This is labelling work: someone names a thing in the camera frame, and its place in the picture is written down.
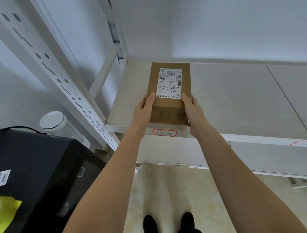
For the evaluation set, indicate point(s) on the person's left forearm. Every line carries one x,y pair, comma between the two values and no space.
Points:
112,177

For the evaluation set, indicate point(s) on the white metal shelving rack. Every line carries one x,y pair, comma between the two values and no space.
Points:
72,94

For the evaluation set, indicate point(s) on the person's left thumb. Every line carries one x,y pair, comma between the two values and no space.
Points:
150,100

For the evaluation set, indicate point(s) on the brown cardboard box white label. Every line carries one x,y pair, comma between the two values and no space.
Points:
169,109

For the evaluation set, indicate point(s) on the person's right hand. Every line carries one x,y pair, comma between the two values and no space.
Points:
195,115

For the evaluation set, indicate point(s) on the person's right thumb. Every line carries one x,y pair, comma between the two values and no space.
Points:
186,100

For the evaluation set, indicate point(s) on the black plastic bin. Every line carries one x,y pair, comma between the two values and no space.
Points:
43,172

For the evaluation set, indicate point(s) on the person's left hand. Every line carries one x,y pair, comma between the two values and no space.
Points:
141,112

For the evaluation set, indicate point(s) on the person's right forearm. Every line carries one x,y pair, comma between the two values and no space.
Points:
235,177

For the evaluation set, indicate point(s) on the yellow cloth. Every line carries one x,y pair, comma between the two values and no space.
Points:
8,211

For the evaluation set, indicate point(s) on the person's left black shoe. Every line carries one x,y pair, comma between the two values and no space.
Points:
150,224

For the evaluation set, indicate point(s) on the red-bordered shelf sticker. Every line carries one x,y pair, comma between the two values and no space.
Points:
164,132

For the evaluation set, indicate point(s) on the person's black shoe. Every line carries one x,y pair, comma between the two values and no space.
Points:
150,224
186,222

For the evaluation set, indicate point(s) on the person's right black shoe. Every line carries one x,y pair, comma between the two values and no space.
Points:
186,222

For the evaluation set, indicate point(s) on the white cylindrical container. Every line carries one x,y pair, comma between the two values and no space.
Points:
54,121

